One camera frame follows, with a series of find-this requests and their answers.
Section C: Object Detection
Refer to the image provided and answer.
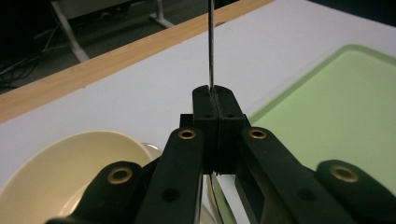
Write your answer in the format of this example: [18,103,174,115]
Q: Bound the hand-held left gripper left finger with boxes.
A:
[179,84,220,175]

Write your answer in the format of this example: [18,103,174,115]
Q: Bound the green tray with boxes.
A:
[211,43,396,224]

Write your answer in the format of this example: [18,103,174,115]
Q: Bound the white metal stand frame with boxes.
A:
[49,0,176,63]

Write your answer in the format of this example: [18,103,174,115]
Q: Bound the bundle of black floor cables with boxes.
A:
[0,21,73,92]

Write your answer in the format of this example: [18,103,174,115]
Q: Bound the cream bowl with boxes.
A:
[0,129,163,224]

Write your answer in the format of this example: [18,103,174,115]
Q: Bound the wooden table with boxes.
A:
[0,0,275,125]

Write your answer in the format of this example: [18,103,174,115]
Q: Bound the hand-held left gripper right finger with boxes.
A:
[214,84,251,175]

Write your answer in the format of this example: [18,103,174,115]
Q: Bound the white board sheet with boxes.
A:
[0,0,396,188]

